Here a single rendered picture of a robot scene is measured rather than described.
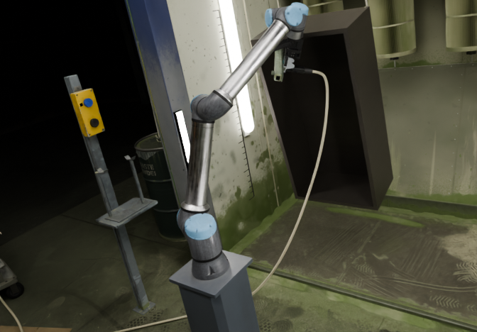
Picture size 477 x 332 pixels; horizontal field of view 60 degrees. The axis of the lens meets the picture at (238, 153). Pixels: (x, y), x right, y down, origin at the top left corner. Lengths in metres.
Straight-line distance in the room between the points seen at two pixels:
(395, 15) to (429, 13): 0.39
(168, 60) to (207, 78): 0.38
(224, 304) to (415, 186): 2.05
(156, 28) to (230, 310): 1.68
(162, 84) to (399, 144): 2.03
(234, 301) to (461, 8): 2.41
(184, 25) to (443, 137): 2.16
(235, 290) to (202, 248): 0.27
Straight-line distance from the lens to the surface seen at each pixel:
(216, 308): 2.05
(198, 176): 2.05
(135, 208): 2.62
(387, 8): 3.45
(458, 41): 3.33
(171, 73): 2.71
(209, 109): 1.87
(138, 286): 3.00
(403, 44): 3.46
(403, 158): 3.64
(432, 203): 3.54
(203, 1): 3.01
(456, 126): 3.61
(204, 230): 1.94
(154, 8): 2.69
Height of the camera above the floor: 1.81
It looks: 19 degrees down
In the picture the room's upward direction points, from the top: 11 degrees counter-clockwise
